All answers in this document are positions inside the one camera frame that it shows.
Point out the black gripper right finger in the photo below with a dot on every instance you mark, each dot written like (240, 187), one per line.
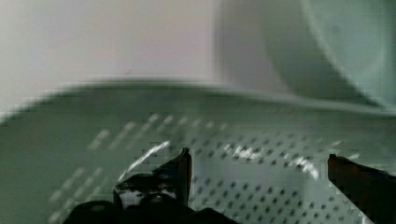
(371, 190)

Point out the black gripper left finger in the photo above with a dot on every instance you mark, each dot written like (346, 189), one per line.
(159, 197)

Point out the green plastic strainer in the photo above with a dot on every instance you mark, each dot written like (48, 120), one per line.
(255, 159)

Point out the blue bowl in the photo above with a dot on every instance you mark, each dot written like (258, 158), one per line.
(336, 50)

